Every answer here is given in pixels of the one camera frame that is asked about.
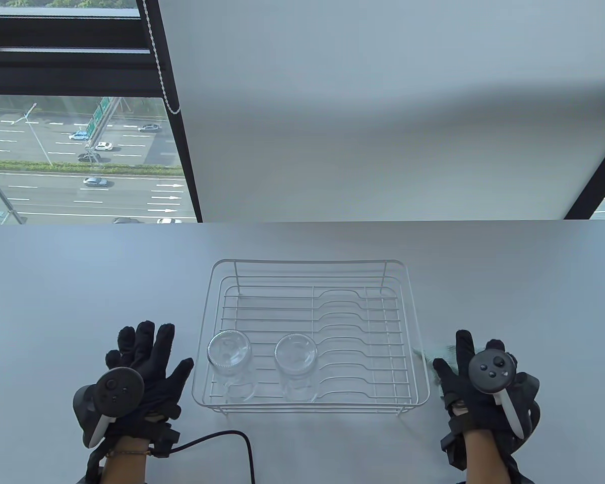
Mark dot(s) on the green fish scale cleaning cloth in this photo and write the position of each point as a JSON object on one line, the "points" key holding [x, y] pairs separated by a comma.
{"points": [[443, 351]]}

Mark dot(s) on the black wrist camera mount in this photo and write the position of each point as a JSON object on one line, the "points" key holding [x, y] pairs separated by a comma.
{"points": [[454, 448], [164, 438]]}

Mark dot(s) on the person's right forearm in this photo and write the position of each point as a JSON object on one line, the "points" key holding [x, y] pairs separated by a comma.
{"points": [[486, 461]]}

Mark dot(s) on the white roller blind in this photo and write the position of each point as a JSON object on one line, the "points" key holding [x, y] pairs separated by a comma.
{"points": [[383, 101]]}

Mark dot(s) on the person's left hand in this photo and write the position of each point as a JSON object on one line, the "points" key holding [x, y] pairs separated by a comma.
{"points": [[154, 368]]}

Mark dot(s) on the person's left forearm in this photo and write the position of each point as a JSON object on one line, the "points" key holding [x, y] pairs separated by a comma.
{"points": [[126, 469]]}

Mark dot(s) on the black grey tracking controller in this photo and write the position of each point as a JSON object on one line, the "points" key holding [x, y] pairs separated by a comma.
{"points": [[491, 370], [116, 390]]}

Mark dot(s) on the black slanted window post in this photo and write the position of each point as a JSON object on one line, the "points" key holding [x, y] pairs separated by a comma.
{"points": [[592, 186]]}

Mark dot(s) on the person's right hand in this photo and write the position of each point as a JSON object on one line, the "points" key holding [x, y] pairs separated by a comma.
{"points": [[459, 393]]}

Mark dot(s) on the clear glass water cup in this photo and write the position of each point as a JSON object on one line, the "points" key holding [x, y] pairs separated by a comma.
{"points": [[296, 353], [229, 350]]}

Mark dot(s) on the black window frame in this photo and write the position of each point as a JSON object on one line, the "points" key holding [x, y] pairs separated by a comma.
{"points": [[55, 60]]}

